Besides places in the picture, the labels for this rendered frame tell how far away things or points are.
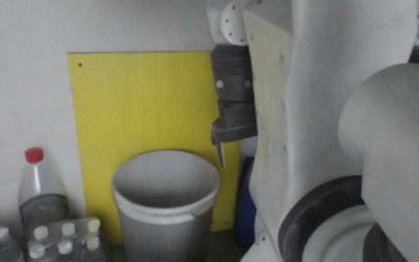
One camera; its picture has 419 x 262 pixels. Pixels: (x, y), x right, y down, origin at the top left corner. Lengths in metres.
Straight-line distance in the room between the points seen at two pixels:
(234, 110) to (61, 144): 0.66
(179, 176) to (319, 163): 0.78
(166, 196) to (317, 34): 0.93
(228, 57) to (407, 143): 0.40
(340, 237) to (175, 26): 0.77
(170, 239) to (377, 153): 0.77
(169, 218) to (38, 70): 0.51
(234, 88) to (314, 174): 0.23
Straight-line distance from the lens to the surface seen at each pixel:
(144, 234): 0.93
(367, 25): 0.30
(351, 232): 0.38
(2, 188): 1.24
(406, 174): 0.18
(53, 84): 1.06
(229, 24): 0.51
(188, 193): 1.13
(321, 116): 0.34
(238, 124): 0.60
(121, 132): 1.08
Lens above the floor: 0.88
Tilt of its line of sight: 26 degrees down
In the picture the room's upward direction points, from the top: 3 degrees clockwise
